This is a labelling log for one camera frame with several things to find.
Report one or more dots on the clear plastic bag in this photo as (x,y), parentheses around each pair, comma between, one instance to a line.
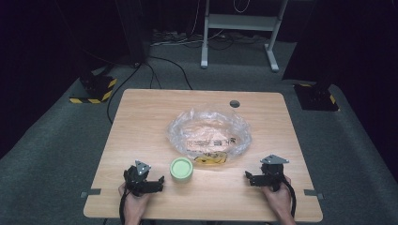
(209,134)

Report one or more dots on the green round container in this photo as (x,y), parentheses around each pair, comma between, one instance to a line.
(181,169)

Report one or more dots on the person's right hand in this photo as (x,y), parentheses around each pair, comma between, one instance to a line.
(277,198)

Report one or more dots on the grey table bracket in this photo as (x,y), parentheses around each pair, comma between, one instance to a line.
(313,193)
(91,192)

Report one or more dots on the person's left hand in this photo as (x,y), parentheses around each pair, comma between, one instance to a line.
(134,201)

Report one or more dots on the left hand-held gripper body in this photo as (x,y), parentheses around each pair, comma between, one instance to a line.
(137,182)

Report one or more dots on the black column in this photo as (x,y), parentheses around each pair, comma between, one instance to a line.
(131,31)

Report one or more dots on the white metal stand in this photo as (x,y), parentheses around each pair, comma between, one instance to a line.
(241,23)

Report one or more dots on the black yellow striped stand base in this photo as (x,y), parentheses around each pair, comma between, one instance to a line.
(317,97)
(94,90)

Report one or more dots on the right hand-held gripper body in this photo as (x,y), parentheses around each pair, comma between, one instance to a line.
(272,175)

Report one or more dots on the yellow and black item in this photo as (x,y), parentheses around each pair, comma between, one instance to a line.
(211,158)

